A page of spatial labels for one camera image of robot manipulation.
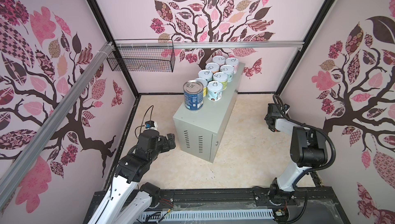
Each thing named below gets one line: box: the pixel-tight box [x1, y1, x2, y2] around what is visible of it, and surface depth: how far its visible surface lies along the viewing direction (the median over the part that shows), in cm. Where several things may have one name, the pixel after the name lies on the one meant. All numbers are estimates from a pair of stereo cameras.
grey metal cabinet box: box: [173, 62, 246, 163], surface depth 67 cm
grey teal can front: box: [220, 64, 235, 83], surface depth 79 cm
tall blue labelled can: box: [183, 79, 204, 111], surface depth 63 cm
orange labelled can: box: [205, 62, 221, 74], surface depth 79 cm
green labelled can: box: [212, 71, 229, 91], surface depth 74 cm
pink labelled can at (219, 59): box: [212, 55, 226, 67], surface depth 84 cm
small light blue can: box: [198, 69, 214, 83], surface depth 76 cm
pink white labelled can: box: [225, 57, 240, 74], surface depth 83 cm
